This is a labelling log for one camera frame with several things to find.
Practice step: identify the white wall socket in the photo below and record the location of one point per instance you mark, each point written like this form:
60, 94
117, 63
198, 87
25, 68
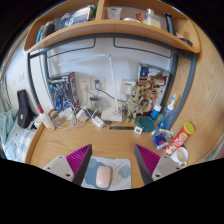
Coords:
84, 83

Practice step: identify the tan robot model figure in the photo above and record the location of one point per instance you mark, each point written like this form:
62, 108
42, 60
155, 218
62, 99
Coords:
136, 100

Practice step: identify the white red-pump lotion bottle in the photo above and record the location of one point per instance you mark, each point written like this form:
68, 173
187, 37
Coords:
45, 120

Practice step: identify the pink computer mouse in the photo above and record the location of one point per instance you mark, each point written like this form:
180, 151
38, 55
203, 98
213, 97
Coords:
103, 176

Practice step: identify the grey cloud-print mouse pad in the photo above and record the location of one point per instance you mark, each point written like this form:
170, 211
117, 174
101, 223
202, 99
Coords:
121, 170

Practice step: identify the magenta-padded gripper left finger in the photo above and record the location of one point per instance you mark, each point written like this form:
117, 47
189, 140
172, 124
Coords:
59, 165

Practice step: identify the printed model box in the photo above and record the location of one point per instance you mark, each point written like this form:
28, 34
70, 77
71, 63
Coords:
153, 72

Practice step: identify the small white cube clock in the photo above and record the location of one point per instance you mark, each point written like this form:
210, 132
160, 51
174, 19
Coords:
138, 130

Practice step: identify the wooden shelf unit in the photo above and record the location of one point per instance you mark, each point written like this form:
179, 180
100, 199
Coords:
110, 27

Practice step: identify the blue snack packet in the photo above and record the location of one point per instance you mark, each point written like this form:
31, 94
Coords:
160, 138

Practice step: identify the white charger block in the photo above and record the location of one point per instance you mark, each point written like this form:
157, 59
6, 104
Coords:
69, 113

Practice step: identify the red yellow chip can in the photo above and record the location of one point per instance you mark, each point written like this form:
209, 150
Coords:
180, 138

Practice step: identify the teal blanket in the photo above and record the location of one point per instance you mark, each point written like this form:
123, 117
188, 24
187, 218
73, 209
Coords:
6, 125

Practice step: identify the blue robot model kit box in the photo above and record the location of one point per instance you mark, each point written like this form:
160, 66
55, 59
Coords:
61, 90

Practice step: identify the white wall switch plate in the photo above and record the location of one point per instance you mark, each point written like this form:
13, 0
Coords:
21, 76

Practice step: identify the blue spray bottle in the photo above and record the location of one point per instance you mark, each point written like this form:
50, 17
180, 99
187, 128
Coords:
168, 116

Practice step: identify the white mug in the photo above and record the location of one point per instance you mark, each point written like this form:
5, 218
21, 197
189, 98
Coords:
180, 156

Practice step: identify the grey metal desk frame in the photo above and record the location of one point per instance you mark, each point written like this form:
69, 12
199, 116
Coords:
190, 83

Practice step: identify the clear glass jar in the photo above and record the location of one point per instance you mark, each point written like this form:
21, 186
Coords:
96, 101

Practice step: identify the teal round tin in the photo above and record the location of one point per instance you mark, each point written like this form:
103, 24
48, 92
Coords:
145, 124

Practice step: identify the black bag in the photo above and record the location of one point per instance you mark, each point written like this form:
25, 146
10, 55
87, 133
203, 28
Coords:
24, 111

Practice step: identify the blue white plaid pillow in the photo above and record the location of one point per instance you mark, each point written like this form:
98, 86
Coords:
20, 140

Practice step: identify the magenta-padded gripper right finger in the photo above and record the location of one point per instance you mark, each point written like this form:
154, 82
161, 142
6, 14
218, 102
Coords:
166, 165

